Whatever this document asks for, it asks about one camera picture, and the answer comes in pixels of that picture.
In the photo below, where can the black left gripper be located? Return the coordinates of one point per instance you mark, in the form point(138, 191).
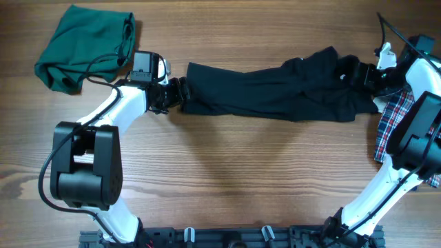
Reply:
point(178, 96)

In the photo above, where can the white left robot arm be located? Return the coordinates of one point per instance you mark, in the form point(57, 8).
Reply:
point(84, 174)

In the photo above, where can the black garment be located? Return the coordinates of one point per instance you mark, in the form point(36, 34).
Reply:
point(316, 88)

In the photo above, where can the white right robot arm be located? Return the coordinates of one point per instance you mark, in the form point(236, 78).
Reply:
point(412, 153)

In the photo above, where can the green cloth bag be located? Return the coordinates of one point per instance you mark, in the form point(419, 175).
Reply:
point(87, 42)

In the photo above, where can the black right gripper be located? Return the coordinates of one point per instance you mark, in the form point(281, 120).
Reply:
point(369, 69)

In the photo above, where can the white cloth piece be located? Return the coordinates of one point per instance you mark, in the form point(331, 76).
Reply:
point(381, 102)

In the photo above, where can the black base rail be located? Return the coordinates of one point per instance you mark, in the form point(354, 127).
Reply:
point(292, 237)

